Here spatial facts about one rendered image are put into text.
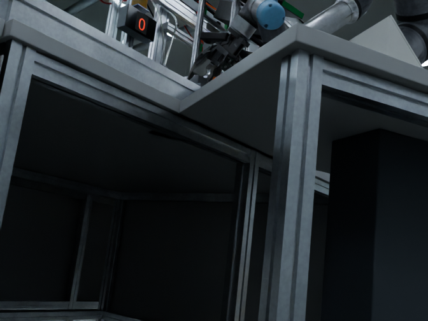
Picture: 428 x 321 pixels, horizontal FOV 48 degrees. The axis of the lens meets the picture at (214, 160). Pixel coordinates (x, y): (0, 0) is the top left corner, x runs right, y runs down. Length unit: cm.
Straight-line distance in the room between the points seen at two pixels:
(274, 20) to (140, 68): 45
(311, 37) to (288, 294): 36
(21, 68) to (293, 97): 45
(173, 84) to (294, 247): 65
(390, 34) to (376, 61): 38
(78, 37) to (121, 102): 16
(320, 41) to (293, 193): 23
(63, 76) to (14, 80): 10
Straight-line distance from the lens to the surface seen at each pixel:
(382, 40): 117
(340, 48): 75
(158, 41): 305
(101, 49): 107
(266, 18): 139
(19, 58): 88
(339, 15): 161
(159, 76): 117
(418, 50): 124
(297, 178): 67
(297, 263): 67
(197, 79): 154
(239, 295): 131
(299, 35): 71
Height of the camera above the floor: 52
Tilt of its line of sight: 12 degrees up
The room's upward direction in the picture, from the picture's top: 7 degrees clockwise
